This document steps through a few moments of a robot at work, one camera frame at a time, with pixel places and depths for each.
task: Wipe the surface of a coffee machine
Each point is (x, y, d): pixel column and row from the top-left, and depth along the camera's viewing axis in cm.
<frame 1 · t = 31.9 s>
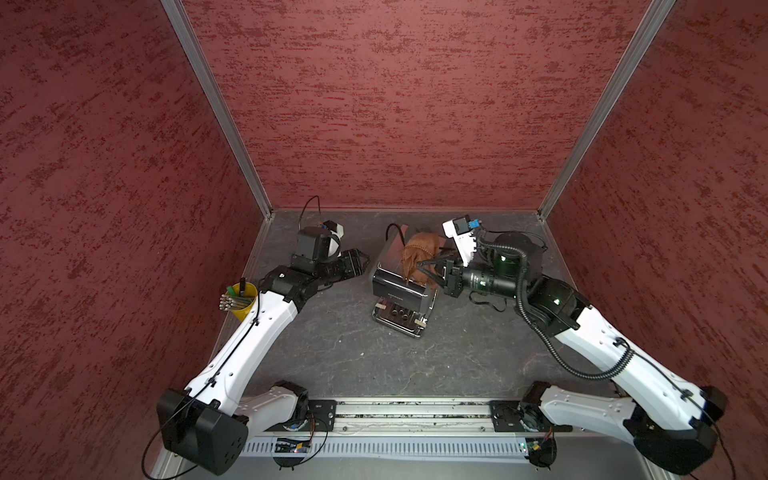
left hand: (361, 268, 76), fingers open
right hand: (417, 274, 60), fingers closed
grey steel coffee machine: (400, 300, 73), point 23 cm above the table

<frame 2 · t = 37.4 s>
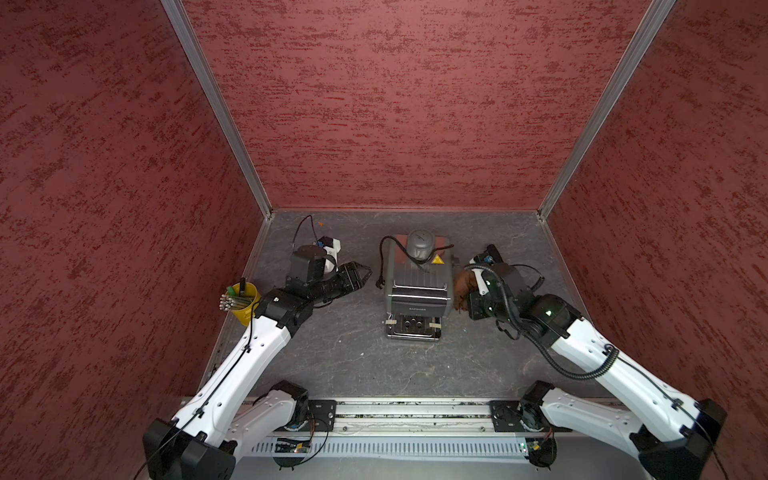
left hand: (364, 280, 74), fingers open
right hand: (467, 301, 76), fingers closed
grey steel coffee machine: (419, 285, 69), point 28 cm above the table

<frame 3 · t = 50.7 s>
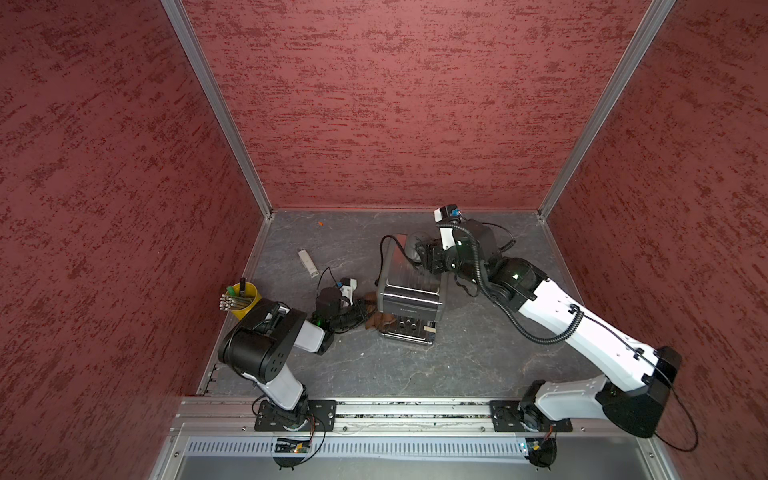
left hand: (381, 311, 90), fingers closed
right hand: (423, 252, 71), fingers open
the named things where they were.

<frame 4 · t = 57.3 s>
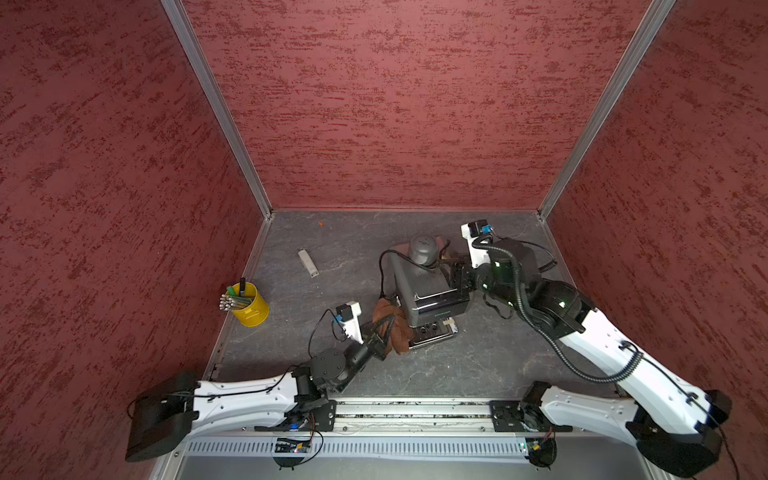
left hand: (394, 323, 71), fingers closed
right hand: (446, 268, 67), fingers open
brown microfibre cloth: (403, 333, 71), point 19 cm above the table
the other named things where they were.

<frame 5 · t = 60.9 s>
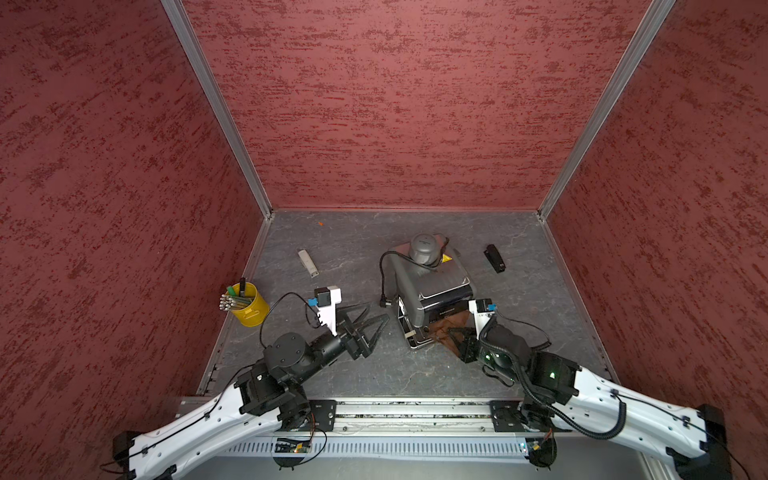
left hand: (380, 319, 63), fingers open
right hand: (449, 338, 75), fingers closed
brown microfibre cloth: (440, 327, 76), point 15 cm above the table
small black box: (494, 258, 105), point 4 cm above the table
the other named things where they were.

